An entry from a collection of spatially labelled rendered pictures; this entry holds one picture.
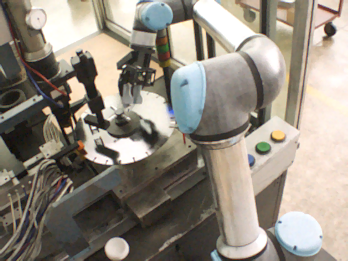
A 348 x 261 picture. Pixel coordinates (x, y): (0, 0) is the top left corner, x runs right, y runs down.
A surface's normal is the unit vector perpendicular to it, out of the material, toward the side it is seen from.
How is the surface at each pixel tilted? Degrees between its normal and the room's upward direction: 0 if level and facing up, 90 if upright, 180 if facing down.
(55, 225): 90
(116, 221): 0
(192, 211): 0
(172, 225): 0
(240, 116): 69
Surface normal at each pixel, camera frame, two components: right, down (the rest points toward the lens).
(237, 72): 0.07, -0.29
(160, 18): 0.26, 0.34
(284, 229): 0.01, -0.74
